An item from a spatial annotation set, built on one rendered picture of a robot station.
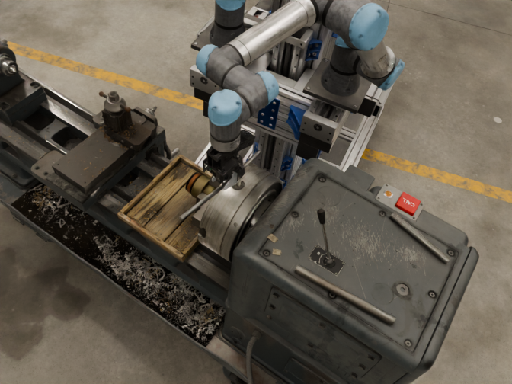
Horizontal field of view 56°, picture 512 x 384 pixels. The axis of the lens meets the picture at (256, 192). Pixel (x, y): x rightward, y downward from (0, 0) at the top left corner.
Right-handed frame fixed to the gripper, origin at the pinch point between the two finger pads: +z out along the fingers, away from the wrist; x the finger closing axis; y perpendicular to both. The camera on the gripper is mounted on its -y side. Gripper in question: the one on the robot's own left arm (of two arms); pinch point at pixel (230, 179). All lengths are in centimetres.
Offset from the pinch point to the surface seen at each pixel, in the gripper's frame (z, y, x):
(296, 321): 20.7, 14.3, 37.5
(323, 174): 6.3, -23.4, 17.7
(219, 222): 11.7, 8.1, 2.7
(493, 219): 143, -156, 85
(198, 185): 18.5, -0.4, -14.2
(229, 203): 7.9, 2.8, 2.1
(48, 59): 137, -59, -225
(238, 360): 74, 24, 25
